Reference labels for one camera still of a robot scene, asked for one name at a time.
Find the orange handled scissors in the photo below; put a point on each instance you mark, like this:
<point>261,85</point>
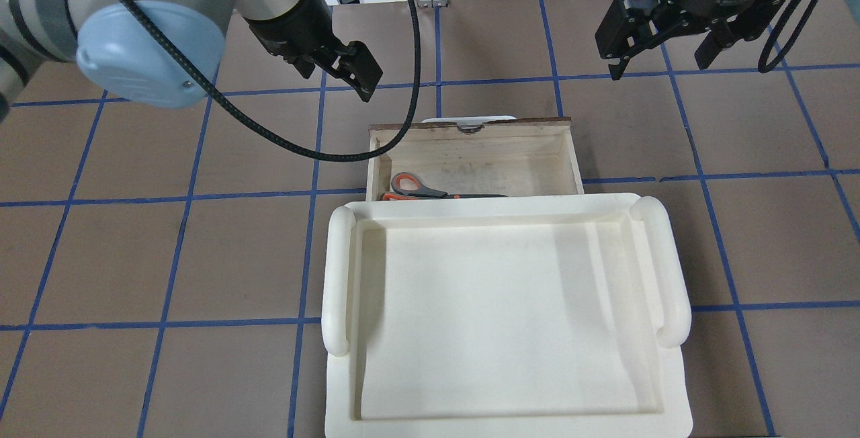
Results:
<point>407,186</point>

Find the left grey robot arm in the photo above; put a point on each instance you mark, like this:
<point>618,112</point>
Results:
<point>160,52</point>

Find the cream plastic storage box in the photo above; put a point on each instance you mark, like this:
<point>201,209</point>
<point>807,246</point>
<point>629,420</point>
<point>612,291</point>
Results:
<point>543,316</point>

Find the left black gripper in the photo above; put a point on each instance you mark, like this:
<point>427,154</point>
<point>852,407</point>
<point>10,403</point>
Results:
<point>290,21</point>

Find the wooden drawer with white handle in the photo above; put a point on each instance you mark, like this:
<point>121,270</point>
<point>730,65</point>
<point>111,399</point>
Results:
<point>515,157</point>

